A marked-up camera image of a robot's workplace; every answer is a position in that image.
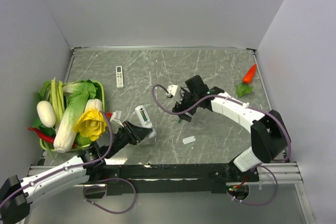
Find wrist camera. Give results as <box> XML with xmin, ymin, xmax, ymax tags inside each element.
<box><xmin>166</xmin><ymin>85</ymin><xmax>182</xmax><ymax>104</ymax></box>
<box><xmin>110</xmin><ymin>110</ymin><xmax>123</xmax><ymax>127</ymax></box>

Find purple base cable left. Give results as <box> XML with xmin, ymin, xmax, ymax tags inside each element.
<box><xmin>82</xmin><ymin>177</ymin><xmax>137</xmax><ymax>214</ymax></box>

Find yellow green napa cabbage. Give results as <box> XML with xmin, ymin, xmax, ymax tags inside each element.
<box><xmin>73</xmin><ymin>99</ymin><xmax>107</xmax><ymax>141</ymax></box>

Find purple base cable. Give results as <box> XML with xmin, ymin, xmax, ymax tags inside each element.
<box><xmin>228</xmin><ymin>165</ymin><xmax>279</xmax><ymax>206</ymax></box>
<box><xmin>82</xmin><ymin>177</ymin><xmax>137</xmax><ymax>214</ymax></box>

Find red chili pepper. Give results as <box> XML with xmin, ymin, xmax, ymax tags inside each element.
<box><xmin>28</xmin><ymin>127</ymin><xmax>54</xmax><ymax>144</ymax></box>

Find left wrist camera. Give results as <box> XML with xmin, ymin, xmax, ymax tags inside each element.
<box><xmin>110</xmin><ymin>110</ymin><xmax>123</xmax><ymax>127</ymax></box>

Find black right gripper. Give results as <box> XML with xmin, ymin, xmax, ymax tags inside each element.
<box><xmin>173</xmin><ymin>87</ymin><xmax>200</xmax><ymax>122</ymax></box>

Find large green napa cabbage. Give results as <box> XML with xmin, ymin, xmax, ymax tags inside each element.
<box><xmin>54</xmin><ymin>80</ymin><xmax>101</xmax><ymax>153</ymax></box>

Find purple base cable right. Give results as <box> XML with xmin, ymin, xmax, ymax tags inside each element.
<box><xmin>228</xmin><ymin>165</ymin><xmax>279</xmax><ymax>206</ymax></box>

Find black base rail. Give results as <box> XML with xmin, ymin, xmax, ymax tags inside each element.
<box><xmin>85</xmin><ymin>163</ymin><xmax>259</xmax><ymax>196</ymax></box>

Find small white remote control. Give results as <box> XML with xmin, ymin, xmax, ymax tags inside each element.
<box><xmin>115</xmin><ymin>66</ymin><xmax>124</xmax><ymax>89</ymax></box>

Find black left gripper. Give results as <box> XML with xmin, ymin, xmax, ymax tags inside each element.
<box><xmin>106</xmin><ymin>120</ymin><xmax>152</xmax><ymax>158</ymax></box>

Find orange toy carrot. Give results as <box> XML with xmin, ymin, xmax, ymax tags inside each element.
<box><xmin>243</xmin><ymin>63</ymin><xmax>257</xmax><ymax>84</ymax></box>

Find white eggplant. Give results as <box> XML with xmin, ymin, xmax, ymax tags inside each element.
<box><xmin>37</xmin><ymin>101</ymin><xmax>56</xmax><ymax>127</ymax></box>

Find green plastic basket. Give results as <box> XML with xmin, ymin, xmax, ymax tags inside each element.
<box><xmin>32</xmin><ymin>81</ymin><xmax>105</xmax><ymax>152</ymax></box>

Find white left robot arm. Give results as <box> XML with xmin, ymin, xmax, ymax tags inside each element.
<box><xmin>1</xmin><ymin>121</ymin><xmax>153</xmax><ymax>223</ymax></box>

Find pale green celery stalks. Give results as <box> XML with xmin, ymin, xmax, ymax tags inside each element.
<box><xmin>50</xmin><ymin>78</ymin><xmax>65</xmax><ymax>125</ymax></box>

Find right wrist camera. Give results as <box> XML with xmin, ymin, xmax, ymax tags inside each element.
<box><xmin>166</xmin><ymin>85</ymin><xmax>182</xmax><ymax>104</ymax></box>

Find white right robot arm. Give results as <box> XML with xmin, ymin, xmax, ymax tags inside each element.
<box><xmin>167</xmin><ymin>75</ymin><xmax>289</xmax><ymax>181</ymax></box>

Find white battery cover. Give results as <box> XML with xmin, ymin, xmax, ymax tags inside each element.
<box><xmin>182</xmin><ymin>136</ymin><xmax>196</xmax><ymax>145</ymax></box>

